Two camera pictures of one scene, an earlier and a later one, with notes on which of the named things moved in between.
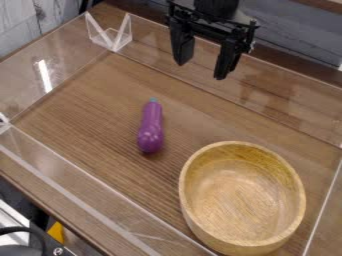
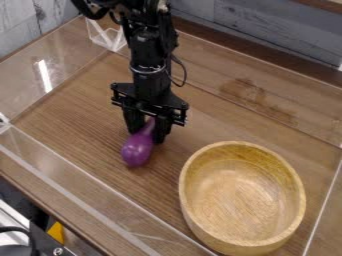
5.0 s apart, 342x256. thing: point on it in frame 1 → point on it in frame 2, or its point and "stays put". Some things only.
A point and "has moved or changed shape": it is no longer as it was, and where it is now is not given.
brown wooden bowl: x=242 y=197 stays put
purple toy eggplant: x=151 y=129 has moved or changed shape
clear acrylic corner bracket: x=110 y=38 stays put
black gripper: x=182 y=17 → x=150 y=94
